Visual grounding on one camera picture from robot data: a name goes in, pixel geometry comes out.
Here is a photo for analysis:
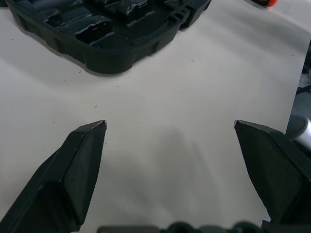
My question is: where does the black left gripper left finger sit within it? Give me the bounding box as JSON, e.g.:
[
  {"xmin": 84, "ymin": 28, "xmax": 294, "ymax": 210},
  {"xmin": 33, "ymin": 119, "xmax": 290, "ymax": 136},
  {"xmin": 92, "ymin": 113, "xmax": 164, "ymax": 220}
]
[{"xmin": 0, "ymin": 119, "xmax": 108, "ymax": 233}]

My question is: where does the silver robot torso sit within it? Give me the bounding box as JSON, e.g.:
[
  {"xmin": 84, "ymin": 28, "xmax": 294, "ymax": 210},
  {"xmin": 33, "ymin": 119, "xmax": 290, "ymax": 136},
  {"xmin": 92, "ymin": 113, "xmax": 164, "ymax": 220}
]
[{"xmin": 288, "ymin": 116, "xmax": 311, "ymax": 152}]

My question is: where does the orange black handled screwdriver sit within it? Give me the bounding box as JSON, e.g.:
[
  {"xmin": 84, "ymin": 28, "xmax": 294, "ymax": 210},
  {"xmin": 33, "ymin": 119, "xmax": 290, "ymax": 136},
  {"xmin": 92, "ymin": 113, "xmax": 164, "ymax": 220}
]
[{"xmin": 252, "ymin": 0, "xmax": 278, "ymax": 7}]

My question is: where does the black plastic case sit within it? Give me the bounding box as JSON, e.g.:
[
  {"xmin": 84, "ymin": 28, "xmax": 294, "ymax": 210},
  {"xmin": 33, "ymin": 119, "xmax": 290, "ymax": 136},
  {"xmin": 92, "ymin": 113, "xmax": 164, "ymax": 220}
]
[{"xmin": 4, "ymin": 0, "xmax": 212, "ymax": 76}]

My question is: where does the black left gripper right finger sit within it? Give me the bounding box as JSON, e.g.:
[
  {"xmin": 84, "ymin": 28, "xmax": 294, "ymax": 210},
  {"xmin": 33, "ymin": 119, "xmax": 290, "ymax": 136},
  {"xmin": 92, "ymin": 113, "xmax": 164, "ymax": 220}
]
[{"xmin": 233, "ymin": 119, "xmax": 311, "ymax": 233}]

